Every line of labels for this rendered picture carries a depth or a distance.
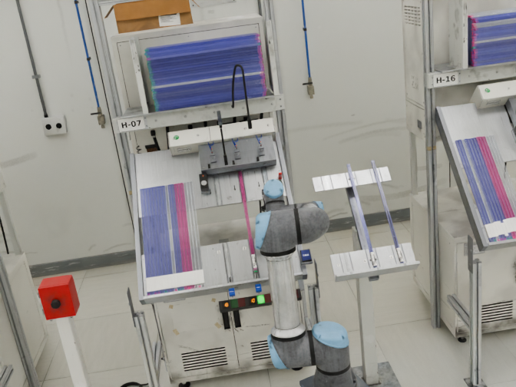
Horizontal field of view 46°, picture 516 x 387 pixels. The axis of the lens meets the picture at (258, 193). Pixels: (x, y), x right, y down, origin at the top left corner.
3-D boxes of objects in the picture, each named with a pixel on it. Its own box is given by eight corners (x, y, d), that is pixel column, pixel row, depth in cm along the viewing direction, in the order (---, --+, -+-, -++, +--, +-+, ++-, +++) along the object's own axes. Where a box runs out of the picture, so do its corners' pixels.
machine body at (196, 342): (310, 372, 303) (298, 262, 282) (172, 395, 300) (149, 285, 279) (292, 306, 364) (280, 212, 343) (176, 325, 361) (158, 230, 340)
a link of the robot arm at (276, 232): (316, 372, 197) (299, 213, 186) (271, 378, 198) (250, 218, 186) (313, 355, 209) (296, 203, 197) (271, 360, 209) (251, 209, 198)
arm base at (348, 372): (365, 389, 203) (364, 365, 200) (328, 406, 198) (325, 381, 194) (342, 366, 216) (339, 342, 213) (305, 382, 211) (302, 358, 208)
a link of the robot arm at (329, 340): (353, 370, 198) (350, 335, 193) (312, 375, 198) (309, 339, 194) (348, 348, 209) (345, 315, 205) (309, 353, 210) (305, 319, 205)
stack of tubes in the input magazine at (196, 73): (268, 95, 269) (260, 34, 260) (154, 111, 267) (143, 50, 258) (265, 90, 281) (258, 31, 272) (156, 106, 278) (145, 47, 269)
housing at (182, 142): (276, 147, 286) (276, 131, 274) (173, 163, 284) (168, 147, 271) (272, 133, 290) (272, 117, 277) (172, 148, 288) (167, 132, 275)
